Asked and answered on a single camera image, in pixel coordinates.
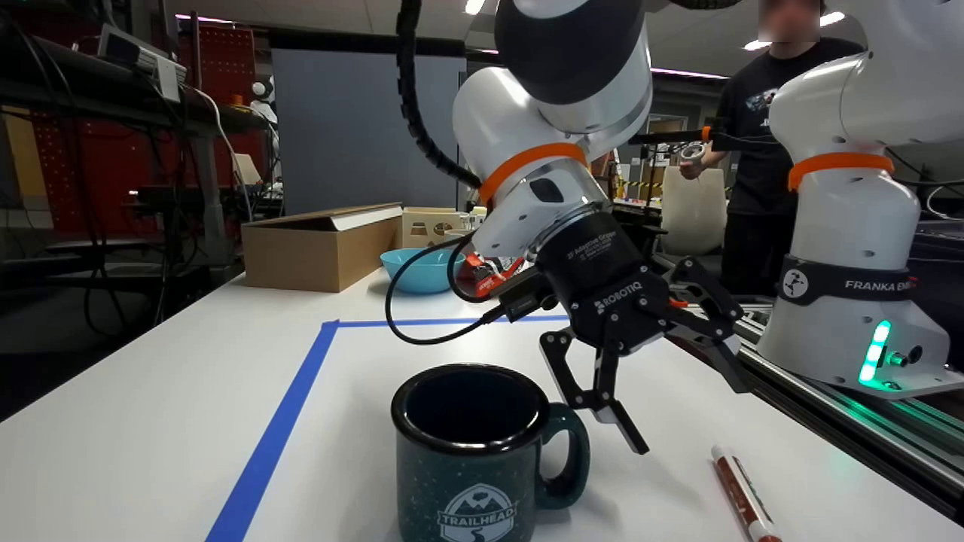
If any light blue bowl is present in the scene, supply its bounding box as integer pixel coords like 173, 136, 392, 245
376, 245, 462, 297

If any blue tape line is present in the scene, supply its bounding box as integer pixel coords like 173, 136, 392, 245
203, 313, 568, 542

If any black corrugated cable conduit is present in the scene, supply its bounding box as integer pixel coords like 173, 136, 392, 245
392, 0, 485, 194

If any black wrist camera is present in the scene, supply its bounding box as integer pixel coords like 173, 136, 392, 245
496, 284, 561, 324

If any grey device box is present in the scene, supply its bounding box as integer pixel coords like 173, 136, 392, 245
96, 22, 189, 101

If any open cardboard box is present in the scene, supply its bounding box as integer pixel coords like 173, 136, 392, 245
238, 201, 406, 294

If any white office chair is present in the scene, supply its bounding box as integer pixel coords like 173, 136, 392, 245
656, 162, 733, 256

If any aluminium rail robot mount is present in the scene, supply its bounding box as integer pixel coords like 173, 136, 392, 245
701, 297, 964, 523

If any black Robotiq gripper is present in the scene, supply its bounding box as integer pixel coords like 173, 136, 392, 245
538, 207, 753, 459

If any dark green speckled mug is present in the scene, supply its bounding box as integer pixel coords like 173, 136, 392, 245
388, 361, 593, 542

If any small beige box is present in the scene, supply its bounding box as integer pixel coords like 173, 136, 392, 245
396, 205, 475, 252

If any brown marker with orange cap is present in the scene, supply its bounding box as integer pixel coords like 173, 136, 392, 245
708, 445, 784, 542

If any red tool cabinet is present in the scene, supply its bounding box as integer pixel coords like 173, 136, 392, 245
26, 12, 266, 245

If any thin black cable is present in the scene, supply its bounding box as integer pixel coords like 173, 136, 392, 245
382, 231, 509, 349

